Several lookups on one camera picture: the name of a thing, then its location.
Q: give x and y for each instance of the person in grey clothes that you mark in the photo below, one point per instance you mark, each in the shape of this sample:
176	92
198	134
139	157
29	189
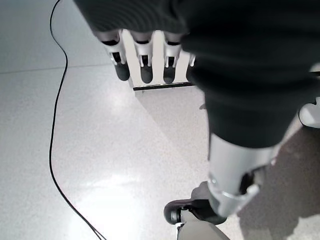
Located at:
311	115

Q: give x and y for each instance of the grey left robot leg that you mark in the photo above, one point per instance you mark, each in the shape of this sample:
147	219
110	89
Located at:
195	207

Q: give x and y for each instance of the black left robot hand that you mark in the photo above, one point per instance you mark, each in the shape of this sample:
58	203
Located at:
237	62

